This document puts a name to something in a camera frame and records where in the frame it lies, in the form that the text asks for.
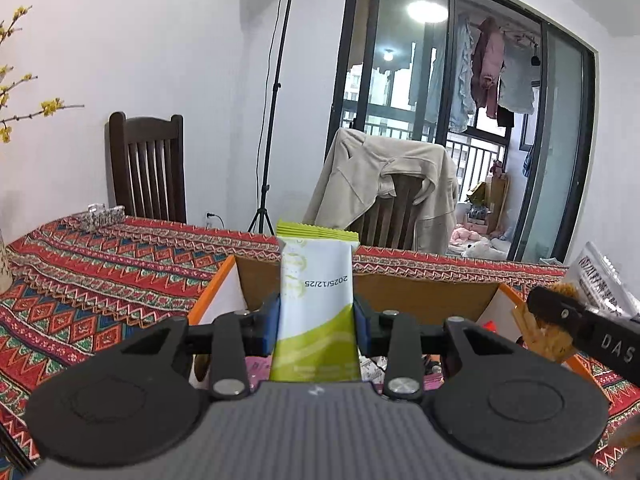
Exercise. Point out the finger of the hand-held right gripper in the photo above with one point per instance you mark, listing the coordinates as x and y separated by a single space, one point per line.
560 312

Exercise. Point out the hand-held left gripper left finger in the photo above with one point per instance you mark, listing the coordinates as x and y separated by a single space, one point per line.
272 325

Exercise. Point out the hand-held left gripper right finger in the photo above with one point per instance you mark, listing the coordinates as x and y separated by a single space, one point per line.
361 330

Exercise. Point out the green white snack packet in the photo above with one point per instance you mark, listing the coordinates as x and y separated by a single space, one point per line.
315 310

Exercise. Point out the orange white snack packet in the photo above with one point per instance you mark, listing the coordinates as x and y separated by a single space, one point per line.
595 275

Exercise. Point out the cardboard box with orange edges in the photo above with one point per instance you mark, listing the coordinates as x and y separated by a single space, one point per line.
425 295

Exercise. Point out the white plush toy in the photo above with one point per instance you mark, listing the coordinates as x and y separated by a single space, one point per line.
482 250

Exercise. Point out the dark wooden chair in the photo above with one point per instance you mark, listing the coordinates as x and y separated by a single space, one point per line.
392 215
147 170

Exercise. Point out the pink plush toy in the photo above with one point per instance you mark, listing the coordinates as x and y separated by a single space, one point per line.
465 236

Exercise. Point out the brown cardboard boxes stack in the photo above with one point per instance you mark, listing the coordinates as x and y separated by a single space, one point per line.
499 205

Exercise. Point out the beige jacket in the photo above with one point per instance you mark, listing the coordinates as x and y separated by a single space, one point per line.
350 175

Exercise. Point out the balcony railing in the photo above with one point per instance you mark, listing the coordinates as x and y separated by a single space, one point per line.
475 160

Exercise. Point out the black hanging garment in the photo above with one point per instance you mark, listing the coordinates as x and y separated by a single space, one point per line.
505 119

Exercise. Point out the white hanging garment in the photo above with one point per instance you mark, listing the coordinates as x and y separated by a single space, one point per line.
520 85

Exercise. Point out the studio light on tripod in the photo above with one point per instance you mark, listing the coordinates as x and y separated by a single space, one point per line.
275 85

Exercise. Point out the light blue hanging garment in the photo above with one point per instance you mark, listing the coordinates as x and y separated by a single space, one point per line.
457 80

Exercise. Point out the pink hanging garment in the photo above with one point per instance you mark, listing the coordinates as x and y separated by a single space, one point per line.
487 65

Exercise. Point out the floral ceramic vase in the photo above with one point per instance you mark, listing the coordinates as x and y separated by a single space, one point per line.
4 265

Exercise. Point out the black framed sliding glass door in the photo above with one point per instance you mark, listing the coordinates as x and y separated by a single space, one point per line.
445 60

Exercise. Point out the yellow flower branches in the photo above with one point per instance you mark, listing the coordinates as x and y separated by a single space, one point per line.
10 90

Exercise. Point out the wall outlet with plug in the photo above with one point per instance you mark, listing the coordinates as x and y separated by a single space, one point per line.
212 219

